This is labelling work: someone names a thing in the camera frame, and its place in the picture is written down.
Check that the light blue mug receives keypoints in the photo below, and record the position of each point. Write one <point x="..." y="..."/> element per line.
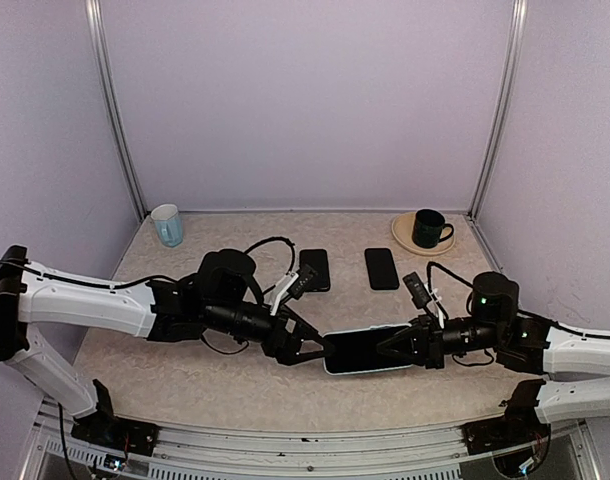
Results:
<point x="168" y="224"/>

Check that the front aluminium rail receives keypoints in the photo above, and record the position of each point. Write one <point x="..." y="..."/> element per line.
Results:
<point x="182" y="452"/>

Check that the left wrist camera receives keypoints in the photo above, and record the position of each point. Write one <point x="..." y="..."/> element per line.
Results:
<point x="291" y="286"/>

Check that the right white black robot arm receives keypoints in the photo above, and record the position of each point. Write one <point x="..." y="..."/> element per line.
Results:
<point x="568" y="369"/>

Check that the blue edged smartphone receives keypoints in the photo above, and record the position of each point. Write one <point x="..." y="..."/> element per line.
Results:
<point x="360" y="350"/>

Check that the black mug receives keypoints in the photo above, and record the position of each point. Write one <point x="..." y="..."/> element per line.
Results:
<point x="430" y="229"/>

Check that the beige plate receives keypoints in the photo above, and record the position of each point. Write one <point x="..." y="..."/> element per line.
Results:
<point x="401" y="229"/>

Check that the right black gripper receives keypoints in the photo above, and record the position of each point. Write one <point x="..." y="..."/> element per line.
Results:
<point x="428" y="341"/>

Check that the light blue phone case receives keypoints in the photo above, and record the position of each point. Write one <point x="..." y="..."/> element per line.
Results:
<point x="370" y="372"/>

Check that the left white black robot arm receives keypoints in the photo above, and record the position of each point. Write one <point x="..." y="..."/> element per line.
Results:
<point x="222" y="295"/>

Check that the right aluminium frame post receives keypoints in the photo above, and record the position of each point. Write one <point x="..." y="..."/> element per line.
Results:
<point x="510" y="68"/>

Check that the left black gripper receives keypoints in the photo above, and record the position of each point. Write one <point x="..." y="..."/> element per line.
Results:
<point x="287" y="353"/>

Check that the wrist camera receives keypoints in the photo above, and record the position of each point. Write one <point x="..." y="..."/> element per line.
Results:
<point x="425" y="299"/>
<point x="291" y="286"/>

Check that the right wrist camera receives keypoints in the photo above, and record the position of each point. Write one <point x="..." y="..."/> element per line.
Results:
<point x="425" y="299"/>

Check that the aluminium frame post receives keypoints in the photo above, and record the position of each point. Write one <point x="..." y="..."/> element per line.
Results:
<point x="101" y="53"/>
<point x="510" y="68"/>

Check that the left aluminium frame post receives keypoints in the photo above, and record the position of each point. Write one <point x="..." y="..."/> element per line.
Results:
<point x="101" y="53"/>

